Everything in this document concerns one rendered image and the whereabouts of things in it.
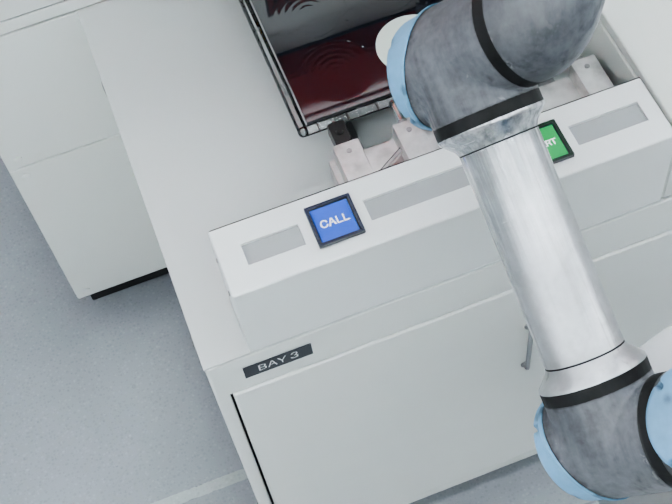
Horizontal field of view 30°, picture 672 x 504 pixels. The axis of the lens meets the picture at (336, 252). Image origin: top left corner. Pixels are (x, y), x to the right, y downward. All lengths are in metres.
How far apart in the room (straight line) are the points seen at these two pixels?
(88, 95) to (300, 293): 0.71
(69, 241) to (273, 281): 0.96
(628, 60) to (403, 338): 0.45
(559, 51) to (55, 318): 1.58
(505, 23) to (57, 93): 0.99
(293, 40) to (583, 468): 0.71
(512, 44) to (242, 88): 0.63
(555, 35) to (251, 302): 0.47
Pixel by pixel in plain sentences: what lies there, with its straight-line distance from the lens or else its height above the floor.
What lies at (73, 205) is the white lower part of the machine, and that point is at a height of 0.38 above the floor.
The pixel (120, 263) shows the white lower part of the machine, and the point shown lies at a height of 0.15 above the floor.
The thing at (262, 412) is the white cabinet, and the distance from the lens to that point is 1.68.
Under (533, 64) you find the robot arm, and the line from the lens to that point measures 1.21.
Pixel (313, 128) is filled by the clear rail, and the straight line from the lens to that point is 1.59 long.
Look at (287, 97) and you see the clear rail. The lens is 1.62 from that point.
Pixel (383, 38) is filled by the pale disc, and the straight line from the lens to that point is 1.67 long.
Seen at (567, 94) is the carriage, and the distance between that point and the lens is 1.64.
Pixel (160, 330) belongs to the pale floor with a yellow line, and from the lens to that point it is 2.51.
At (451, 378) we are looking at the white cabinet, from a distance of 1.81.
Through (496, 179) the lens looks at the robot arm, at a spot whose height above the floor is 1.13.
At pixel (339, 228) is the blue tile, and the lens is 1.43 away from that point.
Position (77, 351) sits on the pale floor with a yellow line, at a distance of 2.53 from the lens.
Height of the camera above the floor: 2.17
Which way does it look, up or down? 59 degrees down
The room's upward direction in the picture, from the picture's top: 9 degrees counter-clockwise
